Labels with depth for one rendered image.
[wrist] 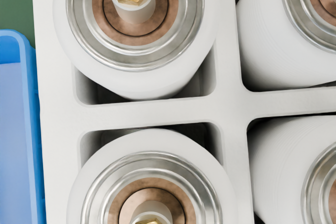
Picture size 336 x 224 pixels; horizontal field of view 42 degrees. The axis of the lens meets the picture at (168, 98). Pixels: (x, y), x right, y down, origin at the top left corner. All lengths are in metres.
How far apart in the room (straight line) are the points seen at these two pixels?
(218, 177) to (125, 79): 0.07
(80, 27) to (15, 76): 0.28
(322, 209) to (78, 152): 0.16
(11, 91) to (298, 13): 0.35
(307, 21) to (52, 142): 0.19
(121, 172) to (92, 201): 0.02
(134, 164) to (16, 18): 0.33
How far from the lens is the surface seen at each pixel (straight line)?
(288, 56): 0.26
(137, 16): 0.23
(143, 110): 0.31
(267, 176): 0.29
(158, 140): 0.24
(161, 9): 0.25
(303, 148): 0.26
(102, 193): 0.24
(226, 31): 0.32
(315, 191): 0.25
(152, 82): 0.24
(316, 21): 0.26
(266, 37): 0.27
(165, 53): 0.24
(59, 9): 0.25
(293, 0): 0.25
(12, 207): 0.52
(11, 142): 0.51
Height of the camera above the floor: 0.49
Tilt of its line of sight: 87 degrees down
